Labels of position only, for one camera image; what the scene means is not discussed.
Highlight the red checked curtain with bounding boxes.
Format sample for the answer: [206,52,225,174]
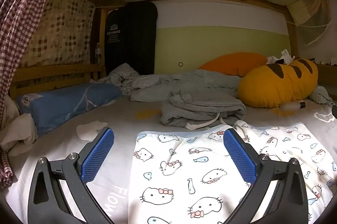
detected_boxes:
[0,0,70,189]

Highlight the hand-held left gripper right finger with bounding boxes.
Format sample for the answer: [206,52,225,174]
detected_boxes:
[223,128,308,224]

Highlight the beige patchwork floral curtain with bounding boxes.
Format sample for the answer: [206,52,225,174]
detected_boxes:
[25,0,96,68]

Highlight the grey-green crumpled cloth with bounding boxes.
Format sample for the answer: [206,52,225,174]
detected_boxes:
[311,86,333,106]

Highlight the blue pillow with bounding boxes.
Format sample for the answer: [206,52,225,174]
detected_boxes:
[15,83,123,136]

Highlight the white cat print pants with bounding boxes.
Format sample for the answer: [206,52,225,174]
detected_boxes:
[128,120,337,224]

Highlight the white crumpled cloth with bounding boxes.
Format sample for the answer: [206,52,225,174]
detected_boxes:
[266,49,295,65]

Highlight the wooden bed frame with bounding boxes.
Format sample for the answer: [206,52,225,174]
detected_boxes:
[9,0,337,99]

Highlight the white bottle with black cap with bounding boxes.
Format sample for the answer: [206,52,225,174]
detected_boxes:
[279,100,306,111]

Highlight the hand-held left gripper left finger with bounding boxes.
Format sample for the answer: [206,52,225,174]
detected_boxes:
[28,127,115,224]

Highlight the orange bread-shaped pillow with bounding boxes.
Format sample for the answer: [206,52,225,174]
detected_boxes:
[238,58,319,109]

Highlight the grey printed bed sheet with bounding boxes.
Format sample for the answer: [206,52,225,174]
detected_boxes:
[5,96,337,224]

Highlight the black hanging garment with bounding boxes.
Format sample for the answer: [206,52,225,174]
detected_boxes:
[105,1,158,77]

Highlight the grey-blue quilt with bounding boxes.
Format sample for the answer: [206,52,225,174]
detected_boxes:
[90,63,243,103]

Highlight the white bunched cloth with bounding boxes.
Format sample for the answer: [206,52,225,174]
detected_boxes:
[0,96,39,156]

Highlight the white net curtain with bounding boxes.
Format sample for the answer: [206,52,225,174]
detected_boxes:
[286,0,337,67]

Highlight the grey drawstring pants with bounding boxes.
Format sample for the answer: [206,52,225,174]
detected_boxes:
[160,91,246,131]

